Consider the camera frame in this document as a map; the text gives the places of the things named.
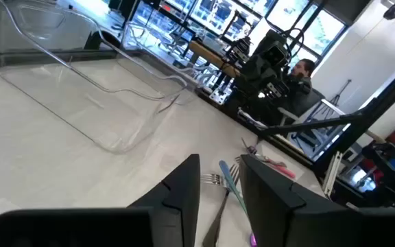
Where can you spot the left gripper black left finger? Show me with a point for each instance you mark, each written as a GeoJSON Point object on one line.
{"type": "Point", "coordinates": [180, 206]}

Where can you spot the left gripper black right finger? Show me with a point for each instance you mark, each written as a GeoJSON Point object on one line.
{"type": "Point", "coordinates": [279, 212]}

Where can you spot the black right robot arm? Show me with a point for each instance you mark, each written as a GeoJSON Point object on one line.
{"type": "Point", "coordinates": [252, 72]}

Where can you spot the large glass window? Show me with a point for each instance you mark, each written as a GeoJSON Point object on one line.
{"type": "Point", "coordinates": [324, 29]}

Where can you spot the wooden desk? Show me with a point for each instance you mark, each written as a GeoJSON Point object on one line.
{"type": "Point", "coordinates": [211, 56]}

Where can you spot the person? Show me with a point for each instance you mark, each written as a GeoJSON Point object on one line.
{"type": "Point", "coordinates": [303, 68]}

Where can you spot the grey office chair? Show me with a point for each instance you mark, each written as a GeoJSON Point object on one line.
{"type": "Point", "coordinates": [312, 101]}

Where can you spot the clear plastic bin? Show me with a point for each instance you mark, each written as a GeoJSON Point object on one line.
{"type": "Point", "coordinates": [156, 51]}
{"type": "Point", "coordinates": [81, 103]}

